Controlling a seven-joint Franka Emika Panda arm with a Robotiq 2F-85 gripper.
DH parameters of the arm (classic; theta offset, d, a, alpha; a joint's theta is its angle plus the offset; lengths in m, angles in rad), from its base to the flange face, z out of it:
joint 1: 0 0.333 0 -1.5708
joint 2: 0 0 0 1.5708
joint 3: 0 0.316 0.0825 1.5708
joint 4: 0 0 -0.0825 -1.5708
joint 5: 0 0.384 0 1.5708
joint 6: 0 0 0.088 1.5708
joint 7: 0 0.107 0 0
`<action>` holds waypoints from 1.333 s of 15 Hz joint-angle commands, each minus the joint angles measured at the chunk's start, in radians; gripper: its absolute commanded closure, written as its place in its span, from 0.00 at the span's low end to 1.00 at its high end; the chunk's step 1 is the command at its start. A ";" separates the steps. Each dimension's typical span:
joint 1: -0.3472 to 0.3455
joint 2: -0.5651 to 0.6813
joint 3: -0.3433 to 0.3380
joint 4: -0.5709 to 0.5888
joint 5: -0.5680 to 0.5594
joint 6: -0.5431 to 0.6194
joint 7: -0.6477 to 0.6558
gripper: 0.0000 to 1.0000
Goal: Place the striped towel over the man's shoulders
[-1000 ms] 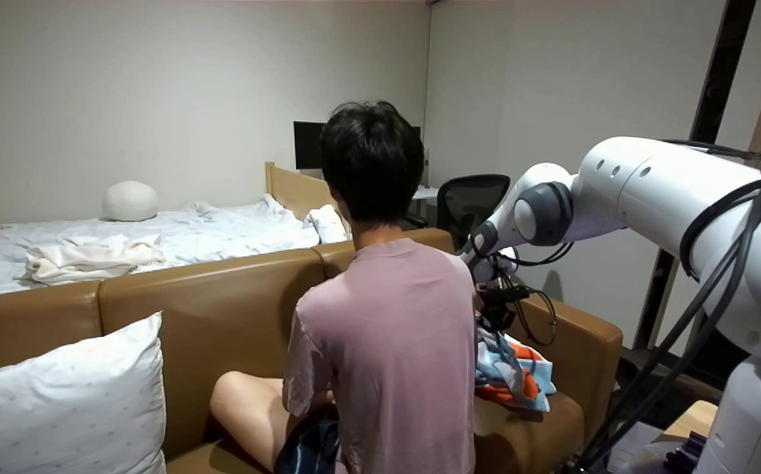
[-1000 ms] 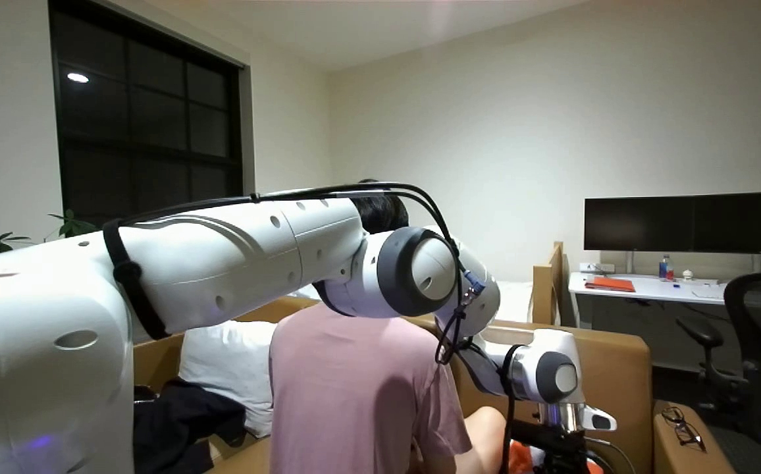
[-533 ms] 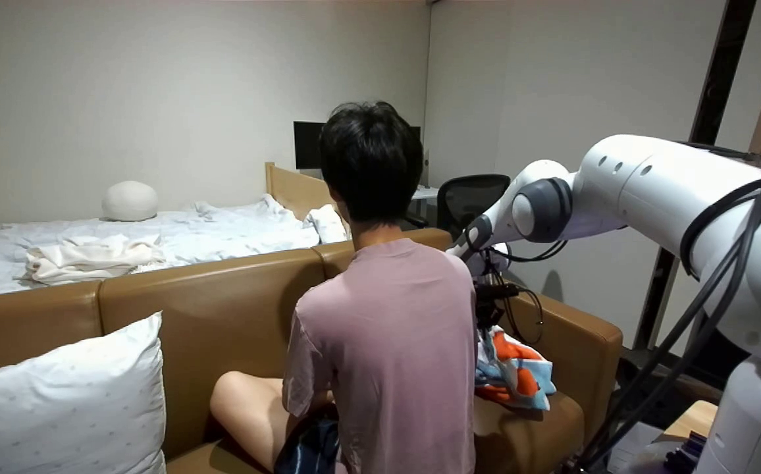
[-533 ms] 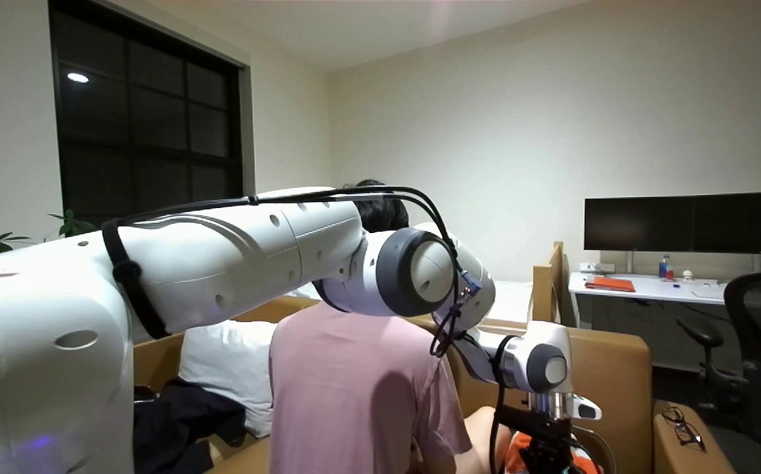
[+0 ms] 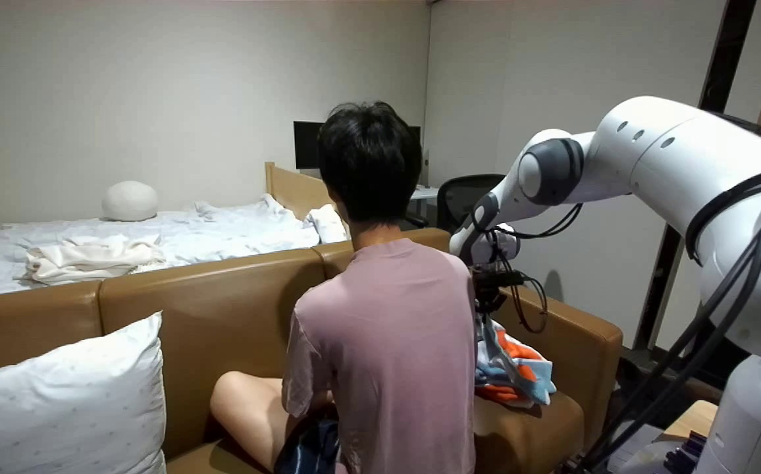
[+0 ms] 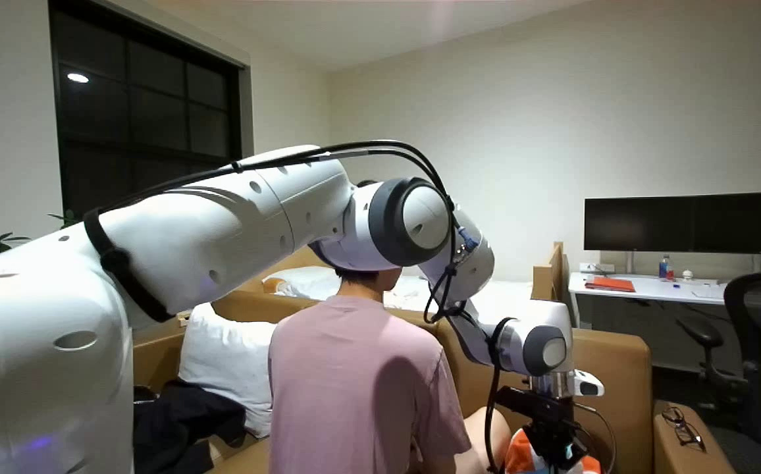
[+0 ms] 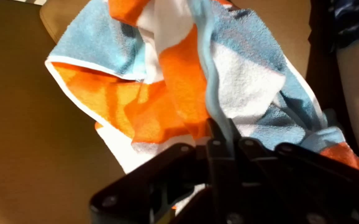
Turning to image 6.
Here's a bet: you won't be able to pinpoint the black eyeglasses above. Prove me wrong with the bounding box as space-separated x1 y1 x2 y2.
659 406 708 454

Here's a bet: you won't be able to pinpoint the wooden side table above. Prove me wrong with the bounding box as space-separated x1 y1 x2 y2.
129 318 191 393

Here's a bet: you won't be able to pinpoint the white desk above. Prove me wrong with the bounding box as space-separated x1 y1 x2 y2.
570 271 733 310

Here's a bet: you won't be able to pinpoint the man in pink shirt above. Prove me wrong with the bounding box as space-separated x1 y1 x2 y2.
268 261 515 474

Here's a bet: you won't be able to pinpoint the orange white striped towel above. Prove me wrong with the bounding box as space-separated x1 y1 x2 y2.
501 426 607 474

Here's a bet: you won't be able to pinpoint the dark window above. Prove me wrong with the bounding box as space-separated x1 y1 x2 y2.
48 0 256 226

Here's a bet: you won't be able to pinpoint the dark clothes pile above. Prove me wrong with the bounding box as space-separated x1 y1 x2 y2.
131 377 250 474

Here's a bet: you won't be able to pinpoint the red flat item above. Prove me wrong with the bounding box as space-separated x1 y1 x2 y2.
588 275 637 296

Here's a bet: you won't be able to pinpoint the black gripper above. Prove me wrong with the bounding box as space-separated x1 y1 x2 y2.
526 398 601 468

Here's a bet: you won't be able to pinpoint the brown leather ottoman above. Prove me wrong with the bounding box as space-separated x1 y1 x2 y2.
653 400 737 474

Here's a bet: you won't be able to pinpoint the black computer monitor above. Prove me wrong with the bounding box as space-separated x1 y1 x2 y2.
582 190 761 258

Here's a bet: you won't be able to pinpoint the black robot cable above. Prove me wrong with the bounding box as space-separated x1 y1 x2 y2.
141 139 470 326

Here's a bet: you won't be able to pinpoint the small white bed pillow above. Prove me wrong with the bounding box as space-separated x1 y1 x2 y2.
262 263 347 304

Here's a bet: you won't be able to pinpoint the large white pillow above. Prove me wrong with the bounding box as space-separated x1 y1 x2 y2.
177 301 281 439

